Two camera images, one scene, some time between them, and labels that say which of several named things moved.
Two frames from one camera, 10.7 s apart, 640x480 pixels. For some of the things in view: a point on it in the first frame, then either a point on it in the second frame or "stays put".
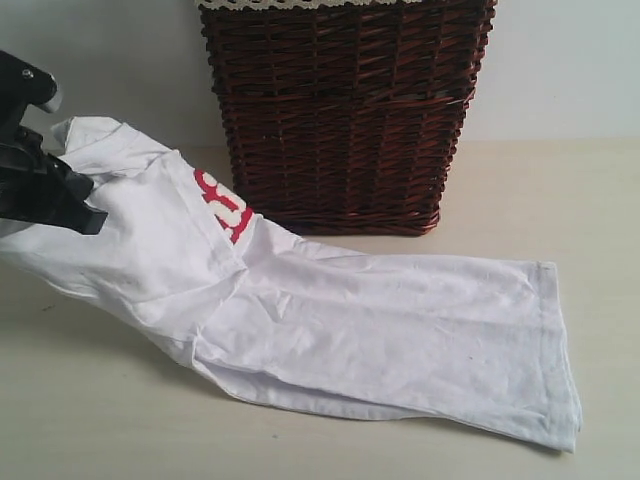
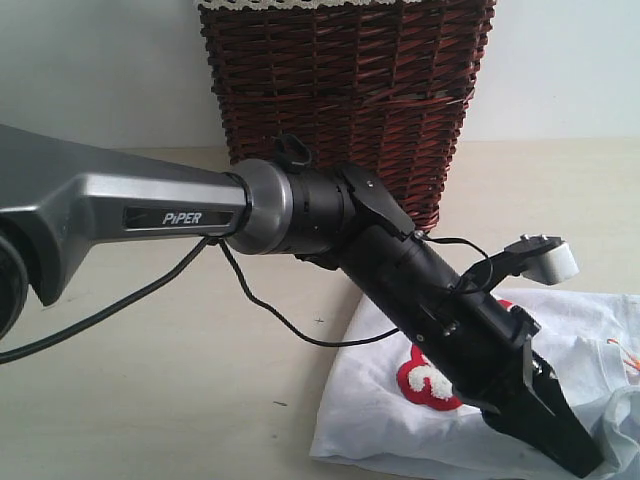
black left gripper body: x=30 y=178 → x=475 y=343
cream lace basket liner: x=305 y=4 stays put
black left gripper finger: x=72 y=183 → x=542 y=415
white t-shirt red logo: x=182 y=269 → x=389 y=409
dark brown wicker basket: x=346 y=121 stays put
